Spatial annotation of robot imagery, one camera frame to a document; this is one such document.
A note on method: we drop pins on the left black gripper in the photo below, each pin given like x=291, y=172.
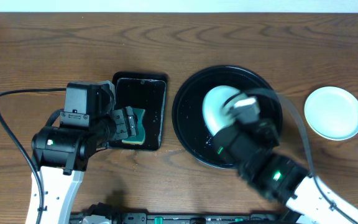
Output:
x=127, y=122

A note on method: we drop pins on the green yellow sponge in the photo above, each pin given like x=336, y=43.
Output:
x=139, y=138

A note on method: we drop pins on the light blue plate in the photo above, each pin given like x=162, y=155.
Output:
x=332, y=113
x=214, y=114

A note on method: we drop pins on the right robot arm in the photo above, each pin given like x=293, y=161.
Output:
x=277, y=177

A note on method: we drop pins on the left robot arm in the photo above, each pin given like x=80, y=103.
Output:
x=61, y=155

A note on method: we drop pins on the black rectangular tray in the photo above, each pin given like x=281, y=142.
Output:
x=143, y=91

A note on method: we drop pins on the black round tray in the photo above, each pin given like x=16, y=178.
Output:
x=187, y=113

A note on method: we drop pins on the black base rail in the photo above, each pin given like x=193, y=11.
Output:
x=104, y=213

